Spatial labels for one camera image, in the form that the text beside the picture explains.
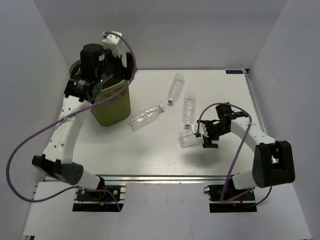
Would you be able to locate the olive green mesh bin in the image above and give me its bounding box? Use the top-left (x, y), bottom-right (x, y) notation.
top-left (67, 59), bottom-right (133, 127)

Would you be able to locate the clear crushed bottle front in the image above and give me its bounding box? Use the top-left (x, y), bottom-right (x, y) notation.
top-left (178, 130), bottom-right (203, 148)

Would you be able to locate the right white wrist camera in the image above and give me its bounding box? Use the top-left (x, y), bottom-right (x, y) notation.
top-left (190, 123), bottom-right (208, 137)

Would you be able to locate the red cap clear bottle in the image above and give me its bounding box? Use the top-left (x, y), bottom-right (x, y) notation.
top-left (101, 82), bottom-right (129, 101)

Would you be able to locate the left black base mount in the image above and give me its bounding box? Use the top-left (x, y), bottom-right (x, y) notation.
top-left (72, 184), bottom-right (126, 213)

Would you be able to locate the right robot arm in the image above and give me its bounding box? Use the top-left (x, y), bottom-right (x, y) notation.
top-left (193, 102), bottom-right (296, 200)

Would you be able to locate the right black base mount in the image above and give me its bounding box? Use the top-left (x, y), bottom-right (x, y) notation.
top-left (203, 183), bottom-right (258, 214)

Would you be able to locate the aluminium front rail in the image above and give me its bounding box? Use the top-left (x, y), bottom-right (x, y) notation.
top-left (101, 175), bottom-right (226, 185)

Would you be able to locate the clear bottle blue cap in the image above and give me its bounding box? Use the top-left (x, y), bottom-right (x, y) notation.
top-left (182, 91), bottom-right (196, 129)
top-left (167, 73), bottom-right (185, 105)

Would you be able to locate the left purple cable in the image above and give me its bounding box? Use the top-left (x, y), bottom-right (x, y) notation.
top-left (5, 30), bottom-right (139, 211)

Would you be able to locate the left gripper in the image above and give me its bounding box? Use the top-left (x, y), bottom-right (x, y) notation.
top-left (97, 48), bottom-right (138, 84)

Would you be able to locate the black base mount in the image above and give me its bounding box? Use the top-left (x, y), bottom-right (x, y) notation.
top-left (203, 183), bottom-right (258, 214)
top-left (72, 184), bottom-right (126, 213)

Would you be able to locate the clear bottle blue cap middle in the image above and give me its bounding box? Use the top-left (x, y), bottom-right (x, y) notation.
top-left (182, 91), bottom-right (196, 129)

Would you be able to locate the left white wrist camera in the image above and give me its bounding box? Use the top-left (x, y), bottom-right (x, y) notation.
top-left (102, 31), bottom-right (123, 57)

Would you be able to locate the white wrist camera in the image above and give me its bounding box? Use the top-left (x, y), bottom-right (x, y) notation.
top-left (190, 123), bottom-right (208, 137)
top-left (102, 31), bottom-right (123, 57)

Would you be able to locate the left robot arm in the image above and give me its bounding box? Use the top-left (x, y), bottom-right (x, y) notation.
top-left (32, 43), bottom-right (136, 200)

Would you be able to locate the crushed clear bottle white cap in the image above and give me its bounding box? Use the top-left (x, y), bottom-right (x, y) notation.
top-left (129, 104), bottom-right (165, 131)

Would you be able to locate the blue label sticker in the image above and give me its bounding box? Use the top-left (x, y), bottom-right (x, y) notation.
top-left (225, 69), bottom-right (243, 75)

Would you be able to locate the clear bottle blue cap back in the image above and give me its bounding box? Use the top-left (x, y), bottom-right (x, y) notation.
top-left (167, 73), bottom-right (185, 105)

